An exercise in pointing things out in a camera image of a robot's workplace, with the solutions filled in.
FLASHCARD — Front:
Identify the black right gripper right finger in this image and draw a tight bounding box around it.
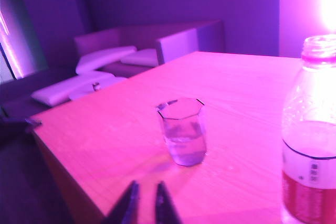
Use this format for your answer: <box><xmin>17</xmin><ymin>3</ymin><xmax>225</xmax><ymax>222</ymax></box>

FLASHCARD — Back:
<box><xmin>154</xmin><ymin>180</ymin><xmax>183</xmax><ymax>224</ymax></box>

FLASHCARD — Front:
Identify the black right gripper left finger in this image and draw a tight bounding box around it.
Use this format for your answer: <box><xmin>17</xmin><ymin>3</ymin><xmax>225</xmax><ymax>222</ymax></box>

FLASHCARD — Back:
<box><xmin>101</xmin><ymin>180</ymin><xmax>140</xmax><ymax>224</ymax></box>

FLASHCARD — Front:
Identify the clear glass mug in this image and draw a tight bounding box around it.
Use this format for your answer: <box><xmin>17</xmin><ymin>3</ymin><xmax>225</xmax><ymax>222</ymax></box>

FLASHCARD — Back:
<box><xmin>156</xmin><ymin>98</ymin><xmax>208</xmax><ymax>167</ymax></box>

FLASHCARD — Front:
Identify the plastic water bottle red label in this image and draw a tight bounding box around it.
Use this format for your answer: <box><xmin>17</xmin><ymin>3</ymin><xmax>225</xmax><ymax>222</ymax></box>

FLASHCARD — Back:
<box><xmin>280</xmin><ymin>34</ymin><xmax>336</xmax><ymax>224</ymax></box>

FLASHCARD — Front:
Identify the white cushion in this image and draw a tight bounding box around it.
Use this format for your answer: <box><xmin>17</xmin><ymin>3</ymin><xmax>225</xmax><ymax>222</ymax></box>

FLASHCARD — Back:
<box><xmin>75</xmin><ymin>45</ymin><xmax>138</xmax><ymax>74</ymax></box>
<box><xmin>30</xmin><ymin>72</ymin><xmax>127</xmax><ymax>107</ymax></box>

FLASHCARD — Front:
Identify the purple sofa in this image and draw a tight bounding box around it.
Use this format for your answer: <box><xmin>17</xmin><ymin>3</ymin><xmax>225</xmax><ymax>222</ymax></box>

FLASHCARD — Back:
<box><xmin>0</xmin><ymin>19</ymin><xmax>225</xmax><ymax>120</ymax></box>

